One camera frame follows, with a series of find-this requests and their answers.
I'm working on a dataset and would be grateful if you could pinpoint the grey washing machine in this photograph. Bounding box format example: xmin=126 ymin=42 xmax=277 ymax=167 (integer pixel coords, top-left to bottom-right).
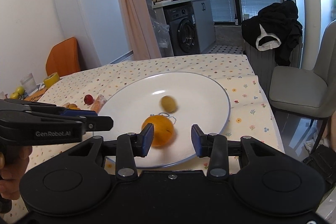
xmin=163 ymin=3 xmax=200 ymax=56

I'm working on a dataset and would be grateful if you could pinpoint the white blue-rimmed plate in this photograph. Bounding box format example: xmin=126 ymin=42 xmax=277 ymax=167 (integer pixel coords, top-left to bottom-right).
xmin=99 ymin=72 xmax=231 ymax=169

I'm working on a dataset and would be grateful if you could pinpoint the orange chair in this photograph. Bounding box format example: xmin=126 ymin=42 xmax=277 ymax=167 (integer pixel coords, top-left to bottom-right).
xmin=46 ymin=37 xmax=81 ymax=77

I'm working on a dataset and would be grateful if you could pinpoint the dark red small fruit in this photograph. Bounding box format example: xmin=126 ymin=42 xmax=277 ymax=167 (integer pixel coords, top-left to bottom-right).
xmin=83 ymin=94 xmax=95 ymax=105

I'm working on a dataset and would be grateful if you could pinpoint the green apple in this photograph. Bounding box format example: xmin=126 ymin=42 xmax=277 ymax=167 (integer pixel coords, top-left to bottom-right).
xmin=15 ymin=86 xmax=25 ymax=96
xmin=10 ymin=92 xmax=20 ymax=100

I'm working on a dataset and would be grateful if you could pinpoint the pink curtain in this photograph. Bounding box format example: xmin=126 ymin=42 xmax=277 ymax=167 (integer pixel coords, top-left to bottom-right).
xmin=121 ymin=0 xmax=161 ymax=60

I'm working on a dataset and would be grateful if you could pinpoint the floral white tablecloth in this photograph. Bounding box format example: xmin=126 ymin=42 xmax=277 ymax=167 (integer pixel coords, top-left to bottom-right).
xmin=0 ymin=53 xmax=285 ymax=224

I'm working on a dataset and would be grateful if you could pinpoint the large orange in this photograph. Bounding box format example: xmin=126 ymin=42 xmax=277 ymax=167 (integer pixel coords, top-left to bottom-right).
xmin=141 ymin=115 xmax=174 ymax=147

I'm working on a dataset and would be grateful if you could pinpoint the white refrigerator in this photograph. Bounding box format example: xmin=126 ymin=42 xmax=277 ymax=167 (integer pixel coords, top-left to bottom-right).
xmin=54 ymin=0 xmax=134 ymax=70

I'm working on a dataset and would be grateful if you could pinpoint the orange cat placemat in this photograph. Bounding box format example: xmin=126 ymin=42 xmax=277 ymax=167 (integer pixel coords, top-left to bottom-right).
xmin=24 ymin=88 xmax=47 ymax=102

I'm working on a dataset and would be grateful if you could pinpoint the yellow tape roll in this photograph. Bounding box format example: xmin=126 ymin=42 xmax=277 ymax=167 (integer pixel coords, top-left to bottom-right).
xmin=43 ymin=72 xmax=60 ymax=89

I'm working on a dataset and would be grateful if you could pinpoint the peeled pomelo segment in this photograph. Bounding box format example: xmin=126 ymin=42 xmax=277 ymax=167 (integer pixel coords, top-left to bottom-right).
xmin=91 ymin=94 xmax=107 ymax=114

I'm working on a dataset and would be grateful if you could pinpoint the grey upholstered chair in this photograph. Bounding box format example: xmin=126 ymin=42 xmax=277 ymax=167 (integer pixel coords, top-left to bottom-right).
xmin=269 ymin=22 xmax=335 ymax=118

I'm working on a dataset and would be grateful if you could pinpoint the clear drinking glass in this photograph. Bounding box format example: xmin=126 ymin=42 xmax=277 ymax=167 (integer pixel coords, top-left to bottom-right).
xmin=20 ymin=73 xmax=38 ymax=96

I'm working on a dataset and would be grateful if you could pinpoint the kitchen counter cabinet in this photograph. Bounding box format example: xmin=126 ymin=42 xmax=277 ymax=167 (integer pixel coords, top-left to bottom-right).
xmin=152 ymin=0 xmax=216 ymax=53

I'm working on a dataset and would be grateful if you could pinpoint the person left hand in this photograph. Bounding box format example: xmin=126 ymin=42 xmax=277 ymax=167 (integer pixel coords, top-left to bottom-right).
xmin=1 ymin=146 xmax=33 ymax=200

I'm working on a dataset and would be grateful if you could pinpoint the black jacket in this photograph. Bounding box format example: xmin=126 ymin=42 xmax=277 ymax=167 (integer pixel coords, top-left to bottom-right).
xmin=241 ymin=0 xmax=302 ymax=67

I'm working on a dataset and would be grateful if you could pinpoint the green-brown longan fruit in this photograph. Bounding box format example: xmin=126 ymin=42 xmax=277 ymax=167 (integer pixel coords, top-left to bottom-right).
xmin=160 ymin=96 xmax=178 ymax=113

